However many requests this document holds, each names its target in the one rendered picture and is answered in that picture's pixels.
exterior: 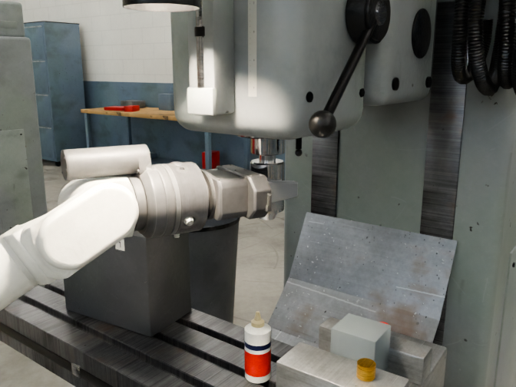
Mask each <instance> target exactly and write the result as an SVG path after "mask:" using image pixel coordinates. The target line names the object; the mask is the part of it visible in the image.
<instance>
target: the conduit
mask: <svg viewBox="0 0 516 387"><path fill-rule="evenodd" d="M485 3H486V0H455V8H454V10H455V11H454V16H455V17H454V20H453V22H454V23H453V29H452V30H453V32H452V33H453V35H452V37H453V38H452V41H451V42H452V44H451V45H452V47H451V48H452V50H451V72H452V76H453V78H454V79H455V81H456V82H457V83H459V84H468V83H470V82H471V81H473V80H474V83H475V86H476V88H477V89H478V90H479V92H481V93H482V94H483V95H484V96H491V95H493V94H495V93H496V92H497V91H498V89H499V87H500V86H501V87H502V88H503V89H511V88H513V89H514V92H515V94H516V39H514V38H516V36H515V35H516V33H515V31H516V30H515V28H516V26H515V25H516V23H515V22H516V19H515V18H516V16H515V15H516V13H515V12H516V0H499V6H498V7H499V9H498V10H499V12H498V20H497V21H498V22H497V25H496V26H497V28H496V29H497V30H496V33H495V34H496V36H495V41H494V44H493V45H494V46H493V51H492V52H493V53H492V56H491V63H490V67H489V70H488V68H487V63H486V58H487V55H488V51H489V48H490V43H491V37H492V36H491V34H492V29H493V28H492V25H493V24H492V23H493V20H494V19H483V17H484V12H485V6H486V4H485ZM467 45H468V46H467ZM467 48H468V49H467ZM467 50H468V52H467ZM467 53H468V59H469V63H468V65H467Z"/></svg>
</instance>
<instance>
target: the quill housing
mask: <svg viewBox="0 0 516 387"><path fill-rule="evenodd" d="M346 3H347V0H233V38H234V112H233V113H231V114H218V115H214V116H213V115H202V114H188V110H187V89H188V88H189V87H190V76H189V51H188V26H187V12H170V23H171V43H172V64H173V84H174V113H175V117H176V119H177V121H178V123H179V124H180V125H181V126H182V127H184V128H186V129H188V130H190V131H202V132H210V133H218V134H232V135H240V136H248V137H264V138H272V139H280V140H292V139H297V138H301V137H308V136H313V134H312V133H311V131H310V129H309V119H310V118H311V116H312V115H313V114H314V113H316V112H317V111H323V110H324V108H325V106H326V104H327V102H328V100H329V97H330V95H331V93H332V91H333V89H334V87H335V86H336V83H337V81H338V80H339V77H340V75H341V73H342V71H343V69H344V67H345V66H346V63H347V61H348V59H349V56H350V55H351V53H352V50H353V49H354V47H355V45H356V43H355V42H354V41H353V40H352V39H351V37H350V36H349V33H348V30H347V27H346ZM365 60H366V49H365V50H364V52H363V53H362V56H361V58H360V60H359V63H358V64H357V66H356V69H355V70H354V72H353V74H352V77H351V79H350V81H349V83H348V85H347V87H346V89H345V91H344V93H343V95H342V98H341V100H340V102H339V104H338V106H337V108H336V110H335V112H334V117H335V119H336V129H335V131H340V130H344V129H347V128H349V127H351V126H353V125H355V124H356V123H357V122H358V121H359V119H360V117H361V116H362V109H363V96H364V94H365V91H364V77H365Z"/></svg>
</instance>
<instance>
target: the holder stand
mask: <svg viewBox="0 0 516 387"><path fill-rule="evenodd" d="M179 236H180V237H179V238H174V235H170V236H159V237H155V238H150V239H148V238H146V237H144V236H143V235H142V234H140V233H139V232H138V231H134V233H133V236H130V237H125V238H124V239H122V240H121V241H119V242H118V243H116V244H115V245H113V246H112V247H111V248H110V249H108V250H106V251H105V252H104V253H102V254H101V255H100V256H98V257H97V258H95V259H94V260H92V261H91V262H90V263H88V264H87V265H85V266H84V267H82V268H81V269H79V271H77V272H76V273H74V274H73V275H71V276H69V277H68V278H66V279H64V294H65V303H66V309H67V310H70V311H72V312H75V313H79V314H81V315H84V316H88V317H91V318H93V319H97V320H100V321H102V322H105V323H110V324H112V325H115V326H119V327H121V328H124V329H128V330H130V331H133V332H137V333H140V334H142V335H145V336H149V337H152V336H154V335H155V334H157V333H158V332H160V331H161V330H163V329H165V328H166V327H168V326H169V325H170V324H172V323H174V322H175V321H177V320H178V319H179V318H181V317H183V316H185V315H186V314H188V313H189V312H190V311H191V295H190V250H189V233H180V235H179Z"/></svg>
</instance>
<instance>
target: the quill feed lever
mask: <svg viewBox="0 0 516 387"><path fill-rule="evenodd" d="M390 16H391V8H390V1H389V0H347V3H346V27H347V30H348V33H349V36H350V37H351V39H352V40H353V41H354V42H355V43H356V45H355V47H354V49H353V50H352V53H351V55H350V56H349V59H348V61H347V63H346V66H345V67H344V69H343V71H342V73H341V75H340V77H339V80H338V81H337V83H336V86H335V87H334V89H333V91H332V93H331V95H330V97H329V100H328V102H327V104H326V106H325V108H324V110H323V111H317V112H316V113H314V114H313V115H312V116H311V118H310V119H309V129H310V131H311V133H312V134H313V135H314V136H316V137H319V138H326V137H329V136H331V135H332V134H333V133H334V131H335V129H336V119H335V117H334V112H335V110H336V108H337V106H338V104H339V102H340V100H341V98H342V95H343V93H344V91H345V89H346V87H347V85H348V83H349V81H350V79H351V77H352V74H353V72H354V70H355V69H356V66H357V64H358V63H359V60H360V58H361V56H362V53H363V52H364V50H365V48H366V45H367V44H378V43H379V42H380V41H381V40H382V39H383V38H384V37H385V35H386V33H387V31H388V29H389V22H390Z"/></svg>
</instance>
